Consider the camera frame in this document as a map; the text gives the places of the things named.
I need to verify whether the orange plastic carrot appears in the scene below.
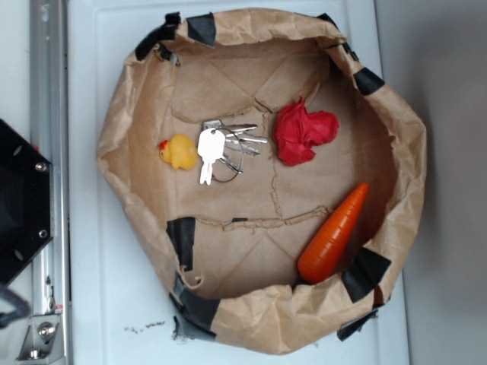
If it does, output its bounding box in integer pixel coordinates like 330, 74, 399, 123
298, 182, 369, 284

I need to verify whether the metal corner bracket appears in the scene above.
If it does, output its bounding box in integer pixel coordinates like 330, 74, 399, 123
15, 314, 64, 364

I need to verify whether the brown paper bag tray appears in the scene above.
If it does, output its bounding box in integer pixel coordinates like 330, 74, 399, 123
97, 8, 426, 354

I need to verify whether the yellow rubber duck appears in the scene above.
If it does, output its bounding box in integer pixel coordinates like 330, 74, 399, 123
158, 134, 199, 170

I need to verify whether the red crumpled paper ball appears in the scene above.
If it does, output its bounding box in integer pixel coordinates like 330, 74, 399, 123
272, 97, 339, 167

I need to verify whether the silver key bunch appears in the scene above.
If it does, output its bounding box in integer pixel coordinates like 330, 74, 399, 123
197, 119, 268, 186

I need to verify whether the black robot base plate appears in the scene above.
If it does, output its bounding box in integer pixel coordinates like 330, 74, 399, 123
1, 121, 53, 285

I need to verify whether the aluminium frame rail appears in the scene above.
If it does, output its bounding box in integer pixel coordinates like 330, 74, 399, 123
29, 1, 72, 364

